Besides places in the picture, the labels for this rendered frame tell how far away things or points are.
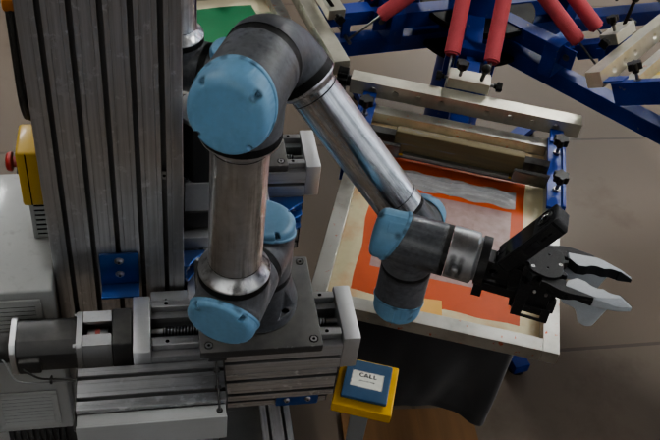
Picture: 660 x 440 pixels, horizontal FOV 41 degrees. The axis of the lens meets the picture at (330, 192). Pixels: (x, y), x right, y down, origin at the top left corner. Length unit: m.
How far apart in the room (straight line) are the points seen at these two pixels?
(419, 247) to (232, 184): 0.28
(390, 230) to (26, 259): 0.84
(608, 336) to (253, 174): 2.49
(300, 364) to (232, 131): 0.72
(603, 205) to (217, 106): 3.10
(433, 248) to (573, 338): 2.29
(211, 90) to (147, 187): 0.53
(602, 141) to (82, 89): 3.29
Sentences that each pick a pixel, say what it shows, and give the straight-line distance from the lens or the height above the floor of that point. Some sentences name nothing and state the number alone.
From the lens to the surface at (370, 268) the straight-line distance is 2.20.
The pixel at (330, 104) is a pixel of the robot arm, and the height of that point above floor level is 1.78.
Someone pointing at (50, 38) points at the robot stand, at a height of 1.76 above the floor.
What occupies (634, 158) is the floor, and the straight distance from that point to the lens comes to 4.43.
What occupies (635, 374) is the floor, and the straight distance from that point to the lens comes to 3.50.
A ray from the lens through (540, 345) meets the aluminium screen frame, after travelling 2.11.
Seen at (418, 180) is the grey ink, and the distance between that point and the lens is 2.45.
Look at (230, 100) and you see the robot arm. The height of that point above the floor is 1.87.
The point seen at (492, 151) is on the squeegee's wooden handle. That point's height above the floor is 1.06.
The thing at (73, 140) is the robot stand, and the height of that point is 1.56.
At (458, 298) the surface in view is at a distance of 2.19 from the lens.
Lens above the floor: 2.56
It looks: 42 degrees down
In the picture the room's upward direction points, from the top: 8 degrees clockwise
